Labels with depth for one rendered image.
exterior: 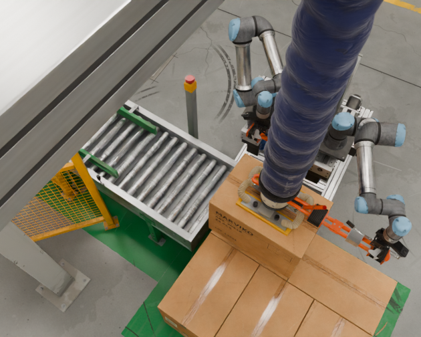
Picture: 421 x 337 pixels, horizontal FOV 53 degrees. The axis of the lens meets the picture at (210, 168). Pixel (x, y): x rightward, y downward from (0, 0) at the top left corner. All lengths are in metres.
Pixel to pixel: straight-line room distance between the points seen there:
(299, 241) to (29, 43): 2.14
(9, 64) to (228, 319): 2.53
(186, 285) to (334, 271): 0.97
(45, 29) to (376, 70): 4.49
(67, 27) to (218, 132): 3.64
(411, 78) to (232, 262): 2.85
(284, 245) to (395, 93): 2.64
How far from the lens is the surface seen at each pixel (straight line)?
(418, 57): 5.06
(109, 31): 0.36
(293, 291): 2.86
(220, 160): 3.13
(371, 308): 2.96
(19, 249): 2.69
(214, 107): 4.13
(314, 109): 1.55
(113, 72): 0.39
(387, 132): 2.23
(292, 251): 2.36
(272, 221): 2.38
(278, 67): 2.38
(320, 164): 2.73
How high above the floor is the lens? 3.28
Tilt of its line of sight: 61 degrees down
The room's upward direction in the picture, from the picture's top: straight up
